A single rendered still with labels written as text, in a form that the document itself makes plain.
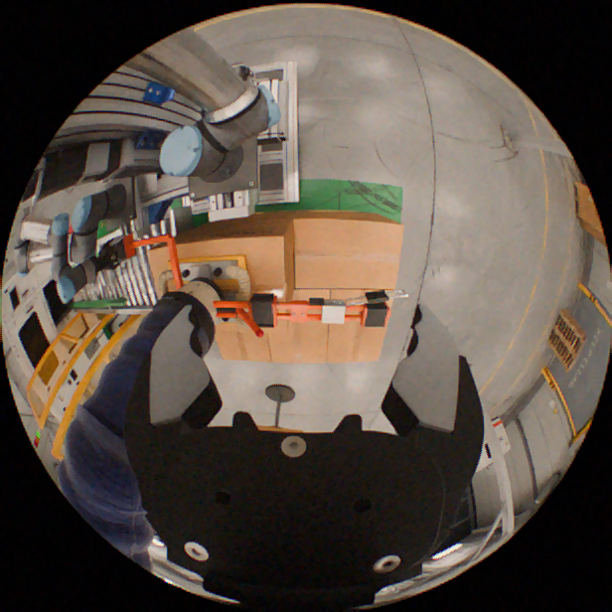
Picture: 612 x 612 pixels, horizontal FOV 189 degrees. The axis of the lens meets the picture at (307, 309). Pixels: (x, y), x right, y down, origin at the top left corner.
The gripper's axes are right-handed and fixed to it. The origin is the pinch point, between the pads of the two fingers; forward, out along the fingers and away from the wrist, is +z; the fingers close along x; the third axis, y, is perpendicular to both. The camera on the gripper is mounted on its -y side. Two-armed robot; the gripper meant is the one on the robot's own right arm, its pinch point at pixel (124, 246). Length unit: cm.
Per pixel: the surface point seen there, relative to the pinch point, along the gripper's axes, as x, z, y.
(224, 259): -12.9, 11.5, 38.8
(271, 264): -16, 14, 55
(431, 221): -2, 109, 171
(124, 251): -1.3, -2.3, 2.5
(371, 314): -26, -2, 88
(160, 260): -11.7, 13.6, 7.0
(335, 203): 1, 108, 86
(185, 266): -14.4, 10.9, 22.0
